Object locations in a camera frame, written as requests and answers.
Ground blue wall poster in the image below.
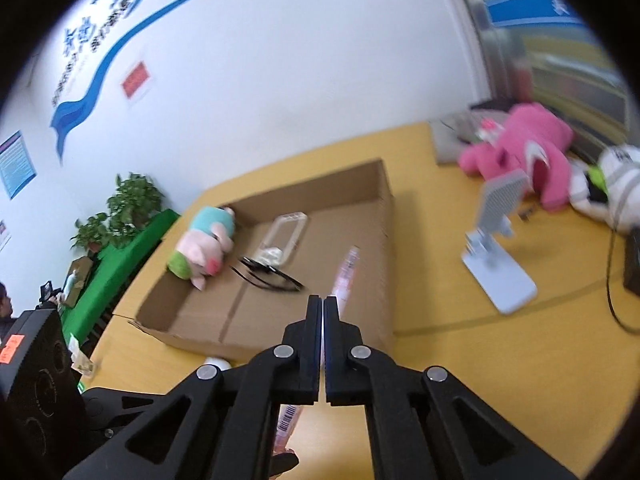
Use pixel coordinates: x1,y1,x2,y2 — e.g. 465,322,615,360
0,131,38,200

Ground black cable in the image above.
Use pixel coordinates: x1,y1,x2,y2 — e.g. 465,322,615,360
607,230,640,336

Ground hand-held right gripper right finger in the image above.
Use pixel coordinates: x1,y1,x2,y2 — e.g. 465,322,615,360
324,296,576,480

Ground red wall notice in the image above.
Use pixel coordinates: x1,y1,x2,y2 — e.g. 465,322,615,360
121,61,152,100

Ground small brown cardboard box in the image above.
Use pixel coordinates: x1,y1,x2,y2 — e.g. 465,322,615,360
62,256,96,307

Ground black power adapter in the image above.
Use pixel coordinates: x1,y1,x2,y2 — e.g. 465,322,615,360
622,230,640,295

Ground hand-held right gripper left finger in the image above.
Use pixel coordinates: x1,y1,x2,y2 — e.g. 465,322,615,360
62,295,325,480

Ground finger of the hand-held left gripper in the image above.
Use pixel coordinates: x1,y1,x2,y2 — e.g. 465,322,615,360
80,385,168,443

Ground pink plush bear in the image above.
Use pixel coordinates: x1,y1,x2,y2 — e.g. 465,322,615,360
459,102,575,211

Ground pink tube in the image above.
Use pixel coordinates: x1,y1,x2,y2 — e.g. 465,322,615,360
272,246,362,456

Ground black glasses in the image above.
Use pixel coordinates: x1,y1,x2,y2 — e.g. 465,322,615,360
231,256,305,293

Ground clear phone case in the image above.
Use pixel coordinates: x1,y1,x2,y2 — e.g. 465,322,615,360
257,211,308,267

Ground white plush toy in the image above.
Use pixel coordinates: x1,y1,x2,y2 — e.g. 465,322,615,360
567,145,640,233

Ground white phone stand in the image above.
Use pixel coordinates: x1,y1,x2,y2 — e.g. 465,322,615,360
461,169,538,315

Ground green cloth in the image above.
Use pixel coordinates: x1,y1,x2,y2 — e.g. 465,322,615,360
60,209,182,348

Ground small paper packet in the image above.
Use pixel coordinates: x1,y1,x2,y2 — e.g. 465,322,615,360
70,337,96,378

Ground small potted plant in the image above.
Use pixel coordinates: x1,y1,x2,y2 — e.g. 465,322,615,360
70,213,113,256

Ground grey box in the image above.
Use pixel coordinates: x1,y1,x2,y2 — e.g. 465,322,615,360
431,110,501,165

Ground large potted plant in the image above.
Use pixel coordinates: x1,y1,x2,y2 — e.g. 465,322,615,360
107,174,166,233

